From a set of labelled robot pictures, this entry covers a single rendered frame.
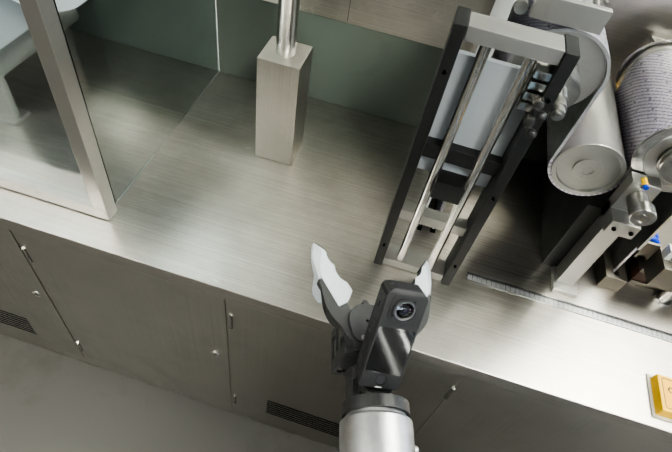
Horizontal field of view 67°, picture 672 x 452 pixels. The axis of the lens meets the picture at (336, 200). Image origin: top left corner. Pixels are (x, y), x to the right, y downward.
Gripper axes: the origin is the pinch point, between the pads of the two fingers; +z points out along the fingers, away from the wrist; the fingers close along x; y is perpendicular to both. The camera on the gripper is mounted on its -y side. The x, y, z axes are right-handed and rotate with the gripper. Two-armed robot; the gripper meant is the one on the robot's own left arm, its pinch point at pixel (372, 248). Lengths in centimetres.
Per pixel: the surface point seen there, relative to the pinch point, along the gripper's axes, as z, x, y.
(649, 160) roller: 22, 47, -6
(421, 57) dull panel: 66, 19, 11
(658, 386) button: -3, 62, 23
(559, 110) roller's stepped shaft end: 18.4, 23.7, -14.0
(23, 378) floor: 27, -74, 135
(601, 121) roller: 31, 42, -6
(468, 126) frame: 22.0, 14.8, -5.3
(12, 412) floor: 16, -73, 135
